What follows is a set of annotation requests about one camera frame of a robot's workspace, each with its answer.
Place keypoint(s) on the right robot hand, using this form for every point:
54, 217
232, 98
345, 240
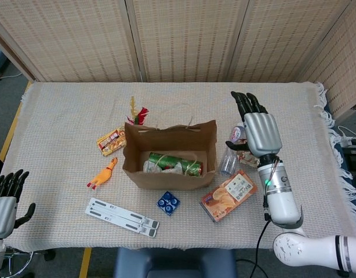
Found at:
262, 133

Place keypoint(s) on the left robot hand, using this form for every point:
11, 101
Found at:
2, 211

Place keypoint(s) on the gold red snack wrapper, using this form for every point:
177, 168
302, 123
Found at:
249, 159

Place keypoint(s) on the clear plastic water bottle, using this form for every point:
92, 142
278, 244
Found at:
228, 162

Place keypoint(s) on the orange cracker box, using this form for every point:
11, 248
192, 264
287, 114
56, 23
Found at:
224, 199

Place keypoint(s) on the green snack bag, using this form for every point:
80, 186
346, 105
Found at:
178, 163

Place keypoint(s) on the silver green bag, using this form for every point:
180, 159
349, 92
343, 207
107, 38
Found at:
150, 166

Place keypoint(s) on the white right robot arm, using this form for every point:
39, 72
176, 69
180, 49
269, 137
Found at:
279, 197

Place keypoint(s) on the brown paper bag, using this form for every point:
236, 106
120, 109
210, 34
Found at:
166, 179

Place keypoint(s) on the metal stool base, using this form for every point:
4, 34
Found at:
18, 260

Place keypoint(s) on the white power strip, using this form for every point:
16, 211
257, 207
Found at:
347, 141

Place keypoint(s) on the yellow rubber chicken toy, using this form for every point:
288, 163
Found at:
104, 174

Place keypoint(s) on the beige woven tablecloth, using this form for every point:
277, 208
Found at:
65, 116

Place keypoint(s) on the blue building block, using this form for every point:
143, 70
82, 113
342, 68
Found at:
168, 202

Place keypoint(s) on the white folding laptop stand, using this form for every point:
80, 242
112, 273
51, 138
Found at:
120, 215

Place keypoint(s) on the red yellow artificial flower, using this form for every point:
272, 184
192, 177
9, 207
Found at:
138, 114

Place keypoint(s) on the woven folding screen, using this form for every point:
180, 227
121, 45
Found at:
181, 37

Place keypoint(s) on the yellow curry sauce box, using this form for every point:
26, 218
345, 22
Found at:
112, 141

